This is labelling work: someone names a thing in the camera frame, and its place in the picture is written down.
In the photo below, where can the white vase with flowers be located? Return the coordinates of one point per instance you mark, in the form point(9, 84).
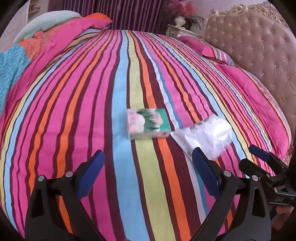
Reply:
point(187, 10)

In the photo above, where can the colourful striped bed cover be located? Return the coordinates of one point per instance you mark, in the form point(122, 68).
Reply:
point(148, 189)

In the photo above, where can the pale green pillow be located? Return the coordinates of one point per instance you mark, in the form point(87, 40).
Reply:
point(45, 22)

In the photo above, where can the far striped pink pillow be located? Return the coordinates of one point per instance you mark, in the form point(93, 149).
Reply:
point(206, 50)

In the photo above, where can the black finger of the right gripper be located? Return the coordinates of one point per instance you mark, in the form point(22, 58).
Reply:
point(251, 169)

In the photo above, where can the beige tufted headboard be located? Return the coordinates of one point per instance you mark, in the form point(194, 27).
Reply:
point(259, 40)

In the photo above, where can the purple curtain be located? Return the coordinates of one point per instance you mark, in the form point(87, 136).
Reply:
point(138, 15)

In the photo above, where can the person's hand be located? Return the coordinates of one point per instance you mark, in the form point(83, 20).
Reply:
point(282, 215)

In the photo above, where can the pink pillow near headboard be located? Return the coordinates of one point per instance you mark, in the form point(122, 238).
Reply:
point(263, 104)

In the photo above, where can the cream bedside table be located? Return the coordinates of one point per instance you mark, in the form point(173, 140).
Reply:
point(176, 32)

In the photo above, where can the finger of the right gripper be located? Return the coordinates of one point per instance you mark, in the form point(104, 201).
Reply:
point(278, 167)

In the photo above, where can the pink folded duvet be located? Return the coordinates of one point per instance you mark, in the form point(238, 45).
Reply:
point(44, 46)

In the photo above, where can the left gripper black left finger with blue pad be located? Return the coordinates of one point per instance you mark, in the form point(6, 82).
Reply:
point(44, 220)

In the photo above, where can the blue patterned quilt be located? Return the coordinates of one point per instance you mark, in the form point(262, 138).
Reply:
point(13, 61)

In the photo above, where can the white crumpled plastic wrapper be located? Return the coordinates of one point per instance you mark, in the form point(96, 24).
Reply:
point(212, 135)

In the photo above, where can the green white flower box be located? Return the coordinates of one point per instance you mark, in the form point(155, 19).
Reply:
point(147, 123)

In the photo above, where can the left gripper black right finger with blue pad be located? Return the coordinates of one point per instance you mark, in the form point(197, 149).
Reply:
point(240, 211)

